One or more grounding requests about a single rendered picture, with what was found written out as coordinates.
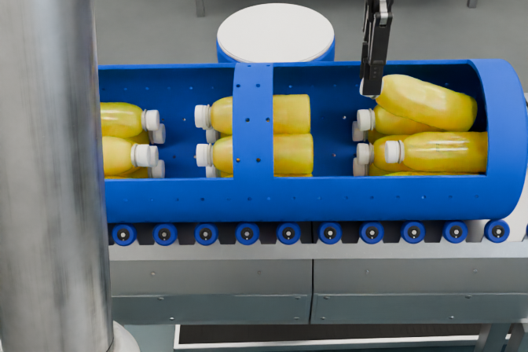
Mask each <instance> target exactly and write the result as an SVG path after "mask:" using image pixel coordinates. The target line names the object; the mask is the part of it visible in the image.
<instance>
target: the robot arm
mask: <svg viewBox="0 0 528 352"><path fill-rule="evenodd" d="M393 3H394V0H365V9H364V20H363V27H362V31H363V32H364V36H363V40H364V42H363V43H362V49H361V65H360V74H359V77H360V79H363V87H362V95H380V94H381V86H382V79H383V66H384V65H386V63H387V49H388V43H389V37H390V31H391V23H392V20H393V18H394V14H393V13H392V12H391V6H392V5H393ZM363 77H364V78H363ZM0 352H140V349H139V346H138V343H137V342H136V340H135V338H134V337H133V336H132V335H131V334H130V333H129V332H128V331H127V330H126V329H125V328H124V327H122V326H121V325H120V324H118V323H117V322H115V321H113V313H112V288H111V275H110V262H109V249H108V223H107V210H106V197H105V172H104V158H103V145H102V132H101V106H100V94H99V80H98V66H97V41H96V28H95V15H94V0H0Z"/></svg>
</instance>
